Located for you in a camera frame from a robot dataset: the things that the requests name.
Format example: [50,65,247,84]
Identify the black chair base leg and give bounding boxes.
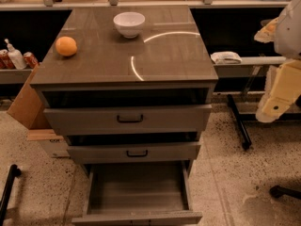
[269,186,301,200]

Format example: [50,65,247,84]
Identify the orange fruit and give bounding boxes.
[55,37,77,57]

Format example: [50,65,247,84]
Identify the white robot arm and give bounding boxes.
[254,0,301,123]

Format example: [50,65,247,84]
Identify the white pump bottle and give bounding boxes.
[5,39,26,70]

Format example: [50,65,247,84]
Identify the black side table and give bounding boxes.
[227,94,301,151]

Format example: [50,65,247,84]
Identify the grey drawer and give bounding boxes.
[71,161,202,226]
[67,142,200,164]
[44,105,212,136]

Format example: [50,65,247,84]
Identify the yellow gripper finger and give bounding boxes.
[256,60,301,122]
[254,18,278,43]

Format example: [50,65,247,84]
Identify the brown cardboard box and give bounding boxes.
[7,67,51,130]

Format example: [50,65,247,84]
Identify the white cardboard box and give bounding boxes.
[27,129,69,158]

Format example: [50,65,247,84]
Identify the white ceramic bowl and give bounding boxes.
[113,12,145,39]

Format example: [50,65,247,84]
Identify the red soda can left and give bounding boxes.
[0,49,14,69]

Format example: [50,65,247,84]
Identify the red soda can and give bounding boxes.
[0,49,14,69]
[24,52,39,68]

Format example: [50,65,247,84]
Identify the folded white cloth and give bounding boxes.
[211,51,242,64]

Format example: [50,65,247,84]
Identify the grey drawer cabinet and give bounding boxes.
[29,5,219,174]

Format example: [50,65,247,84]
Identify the black stand leg left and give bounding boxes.
[0,164,22,226]

